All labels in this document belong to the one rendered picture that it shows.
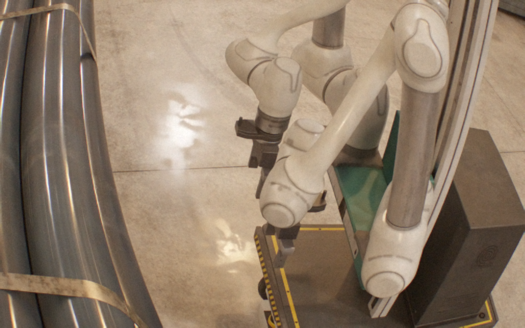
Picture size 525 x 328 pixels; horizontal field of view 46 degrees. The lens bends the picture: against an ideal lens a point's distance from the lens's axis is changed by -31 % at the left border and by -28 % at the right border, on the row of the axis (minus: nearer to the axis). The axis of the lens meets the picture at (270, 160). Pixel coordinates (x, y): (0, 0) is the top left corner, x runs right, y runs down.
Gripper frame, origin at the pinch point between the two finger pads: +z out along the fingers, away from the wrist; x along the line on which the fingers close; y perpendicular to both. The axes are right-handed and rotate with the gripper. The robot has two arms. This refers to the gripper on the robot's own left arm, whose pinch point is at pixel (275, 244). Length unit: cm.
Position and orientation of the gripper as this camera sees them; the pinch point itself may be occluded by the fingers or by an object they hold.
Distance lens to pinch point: 219.6
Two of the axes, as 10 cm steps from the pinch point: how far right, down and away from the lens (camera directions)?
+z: -2.1, 7.8, 5.9
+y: -9.6, -0.6, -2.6
